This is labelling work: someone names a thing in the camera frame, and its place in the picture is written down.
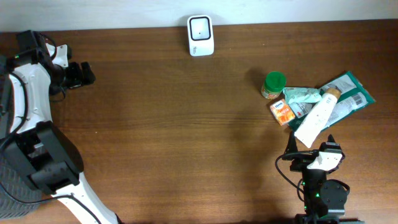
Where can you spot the green lid jar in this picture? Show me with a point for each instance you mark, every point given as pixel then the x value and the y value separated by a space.
pixel 273 85

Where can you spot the orange tissue pack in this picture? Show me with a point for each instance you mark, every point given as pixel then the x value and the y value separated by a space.
pixel 282 112

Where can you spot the white tube with cork cap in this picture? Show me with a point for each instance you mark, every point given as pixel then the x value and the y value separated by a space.
pixel 317 118

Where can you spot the grey plastic basket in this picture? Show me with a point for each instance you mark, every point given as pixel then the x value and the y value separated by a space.
pixel 12 182

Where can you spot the green glove package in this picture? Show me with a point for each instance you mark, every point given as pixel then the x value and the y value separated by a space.
pixel 353 97

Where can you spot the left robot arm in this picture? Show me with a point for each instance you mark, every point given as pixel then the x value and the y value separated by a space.
pixel 39 163

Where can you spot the white barcode scanner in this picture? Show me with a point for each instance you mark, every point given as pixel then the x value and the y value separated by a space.
pixel 200 35

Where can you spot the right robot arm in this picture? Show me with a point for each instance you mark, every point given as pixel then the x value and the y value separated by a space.
pixel 324 199

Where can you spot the mint wet wipes pack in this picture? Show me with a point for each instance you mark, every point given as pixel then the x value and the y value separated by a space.
pixel 301 95

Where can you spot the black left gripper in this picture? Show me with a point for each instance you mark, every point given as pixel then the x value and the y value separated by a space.
pixel 76 80

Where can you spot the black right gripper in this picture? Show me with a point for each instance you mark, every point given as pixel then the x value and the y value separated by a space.
pixel 300 162

